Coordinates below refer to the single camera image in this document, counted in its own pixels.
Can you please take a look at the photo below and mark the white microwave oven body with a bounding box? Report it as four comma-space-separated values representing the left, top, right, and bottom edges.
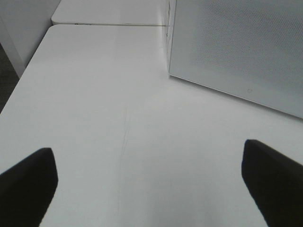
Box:
163, 0, 177, 72

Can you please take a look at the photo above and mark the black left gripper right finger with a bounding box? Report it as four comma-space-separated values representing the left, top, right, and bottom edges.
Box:
241, 140, 303, 227

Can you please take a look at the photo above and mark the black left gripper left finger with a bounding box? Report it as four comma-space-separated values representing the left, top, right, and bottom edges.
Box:
0, 148, 58, 227

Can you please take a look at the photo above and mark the white microwave door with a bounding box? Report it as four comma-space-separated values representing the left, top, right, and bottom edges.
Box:
169, 0, 303, 117

